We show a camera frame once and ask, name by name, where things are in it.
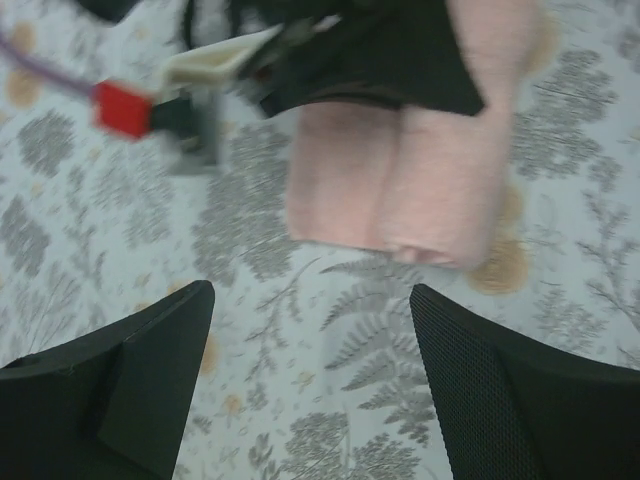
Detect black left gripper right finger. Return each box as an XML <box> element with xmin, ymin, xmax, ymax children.
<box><xmin>410</xmin><ymin>284</ymin><xmax>639</xmax><ymax>480</ymax></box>

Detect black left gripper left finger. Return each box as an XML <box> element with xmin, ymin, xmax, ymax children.
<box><xmin>1</xmin><ymin>280</ymin><xmax>215</xmax><ymax>480</ymax></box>

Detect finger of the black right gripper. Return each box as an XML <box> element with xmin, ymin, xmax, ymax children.
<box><xmin>254</xmin><ymin>1</ymin><xmax>485</xmax><ymax>117</ymax></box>

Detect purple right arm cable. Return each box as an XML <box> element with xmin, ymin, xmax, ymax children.
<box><xmin>0</xmin><ymin>24</ymin><xmax>99</xmax><ymax>99</ymax></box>

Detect pink towel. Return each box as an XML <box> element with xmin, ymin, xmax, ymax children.
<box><xmin>286</xmin><ymin>1</ymin><xmax>541</xmax><ymax>269</ymax></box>

